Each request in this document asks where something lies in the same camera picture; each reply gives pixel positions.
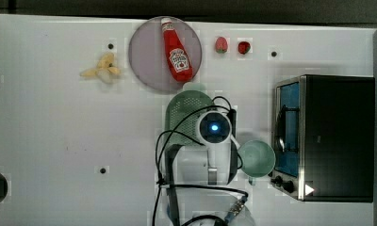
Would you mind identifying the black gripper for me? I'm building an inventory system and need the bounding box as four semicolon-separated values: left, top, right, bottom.
226;109;237;137

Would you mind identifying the green strainer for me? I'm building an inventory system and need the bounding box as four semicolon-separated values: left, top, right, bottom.
165;82;212;146

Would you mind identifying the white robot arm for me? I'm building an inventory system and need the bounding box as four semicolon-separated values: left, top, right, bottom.
164;105;242;226

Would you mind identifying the green cup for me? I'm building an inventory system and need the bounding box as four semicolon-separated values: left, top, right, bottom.
238;140;276;186

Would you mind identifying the dark red strawberry toy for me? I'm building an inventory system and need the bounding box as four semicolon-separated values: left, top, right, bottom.
238;41;251;55

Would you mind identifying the pink strawberry toy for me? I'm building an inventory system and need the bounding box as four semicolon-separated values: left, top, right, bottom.
215;37;228;54

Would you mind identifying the red ketchup bottle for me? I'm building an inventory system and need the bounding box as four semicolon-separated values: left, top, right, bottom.
161;17;193;83

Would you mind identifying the black toaster oven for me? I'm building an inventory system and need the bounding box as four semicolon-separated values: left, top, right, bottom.
270;74;375;202

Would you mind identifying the grey round plate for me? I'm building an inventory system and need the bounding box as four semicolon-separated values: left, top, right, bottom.
128;16;203;93

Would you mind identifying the peeled banana toy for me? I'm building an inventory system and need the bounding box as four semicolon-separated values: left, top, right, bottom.
80;53;121;84

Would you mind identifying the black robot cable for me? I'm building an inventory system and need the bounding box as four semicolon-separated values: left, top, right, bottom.
151;95;251;226

